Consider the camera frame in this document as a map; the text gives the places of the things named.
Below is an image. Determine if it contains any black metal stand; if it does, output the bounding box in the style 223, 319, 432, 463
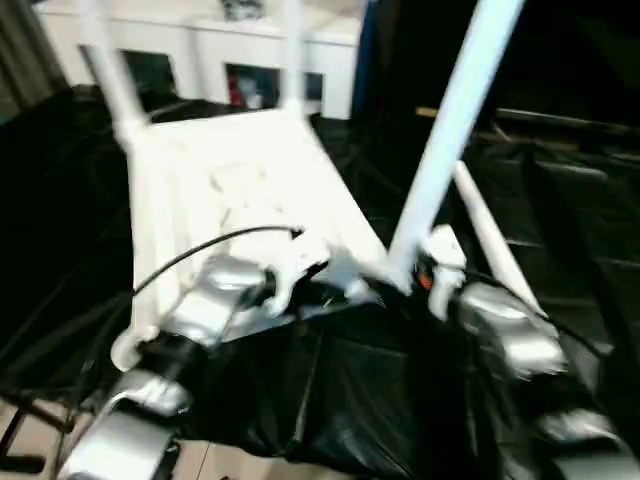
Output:
0, 394, 76, 474

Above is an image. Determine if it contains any blue upright panel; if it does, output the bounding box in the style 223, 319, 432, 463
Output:
352, 0, 379, 119

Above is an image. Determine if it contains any dark crumpled bag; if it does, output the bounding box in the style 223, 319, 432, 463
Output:
222, 0, 261, 21

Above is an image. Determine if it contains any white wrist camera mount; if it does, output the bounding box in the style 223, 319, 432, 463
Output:
264, 232, 331, 314
419, 224, 469, 321

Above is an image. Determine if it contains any black plastic mat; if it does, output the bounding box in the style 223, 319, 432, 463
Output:
0, 84, 640, 480

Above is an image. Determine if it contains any black long bar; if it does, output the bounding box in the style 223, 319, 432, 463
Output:
494, 107, 640, 137

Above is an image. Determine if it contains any white plastic table top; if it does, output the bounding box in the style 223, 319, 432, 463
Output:
109, 99, 391, 371

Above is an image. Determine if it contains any grey curtain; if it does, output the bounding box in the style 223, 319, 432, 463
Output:
0, 0, 61, 116

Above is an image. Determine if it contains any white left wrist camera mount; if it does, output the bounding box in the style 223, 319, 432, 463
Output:
264, 232, 331, 314

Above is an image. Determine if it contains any black case with yellow label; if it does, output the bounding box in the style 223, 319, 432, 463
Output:
377, 0, 481, 141

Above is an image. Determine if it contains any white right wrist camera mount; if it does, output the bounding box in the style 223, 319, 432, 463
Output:
419, 224, 469, 321

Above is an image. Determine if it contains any white cabinet with glass doors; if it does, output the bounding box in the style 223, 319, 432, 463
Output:
39, 0, 361, 119

